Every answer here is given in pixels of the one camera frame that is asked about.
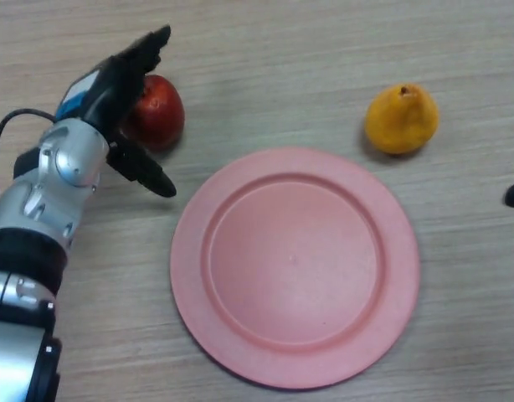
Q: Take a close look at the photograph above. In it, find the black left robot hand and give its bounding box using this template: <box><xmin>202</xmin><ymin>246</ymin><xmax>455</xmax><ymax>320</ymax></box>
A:
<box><xmin>54</xmin><ymin>24</ymin><xmax>177</xmax><ymax>198</ymax></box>

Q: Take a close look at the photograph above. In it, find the red apple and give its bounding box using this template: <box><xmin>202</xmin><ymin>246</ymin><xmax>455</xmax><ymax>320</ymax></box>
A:
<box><xmin>121</xmin><ymin>74</ymin><xmax>186</xmax><ymax>147</ymax></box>

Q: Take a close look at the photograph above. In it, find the pink round plate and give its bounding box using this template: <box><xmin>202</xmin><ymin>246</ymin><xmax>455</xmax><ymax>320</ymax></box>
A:
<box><xmin>170</xmin><ymin>146</ymin><xmax>421</xmax><ymax>391</ymax></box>

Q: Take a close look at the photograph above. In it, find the yellow pear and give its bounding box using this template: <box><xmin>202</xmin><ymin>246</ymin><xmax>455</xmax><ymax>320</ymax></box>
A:
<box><xmin>364</xmin><ymin>83</ymin><xmax>440</xmax><ymax>157</ymax></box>

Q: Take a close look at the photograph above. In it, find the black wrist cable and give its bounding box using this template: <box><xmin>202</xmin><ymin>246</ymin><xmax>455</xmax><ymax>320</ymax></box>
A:
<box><xmin>0</xmin><ymin>108</ymin><xmax>57</xmax><ymax>202</ymax></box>

